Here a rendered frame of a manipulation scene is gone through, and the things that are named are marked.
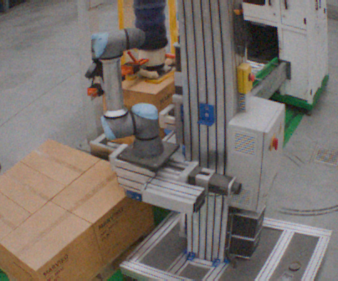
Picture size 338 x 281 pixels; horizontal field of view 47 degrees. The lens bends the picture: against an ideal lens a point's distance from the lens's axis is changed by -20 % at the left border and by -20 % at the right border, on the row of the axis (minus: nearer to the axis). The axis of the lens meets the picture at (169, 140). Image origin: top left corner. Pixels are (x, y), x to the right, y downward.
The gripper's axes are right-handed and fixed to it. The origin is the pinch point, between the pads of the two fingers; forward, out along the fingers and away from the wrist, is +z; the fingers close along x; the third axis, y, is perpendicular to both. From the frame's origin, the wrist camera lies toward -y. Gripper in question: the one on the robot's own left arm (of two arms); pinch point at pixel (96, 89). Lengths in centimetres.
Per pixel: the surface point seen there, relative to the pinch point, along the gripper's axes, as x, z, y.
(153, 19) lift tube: -7, -31, 53
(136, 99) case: -7.1, 19.3, 29.9
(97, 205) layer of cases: -5, 66, -21
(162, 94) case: -20.1, 16.8, 38.5
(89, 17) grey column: 91, -17, 106
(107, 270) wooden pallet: -13, 113, -37
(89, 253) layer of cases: -12, 86, -49
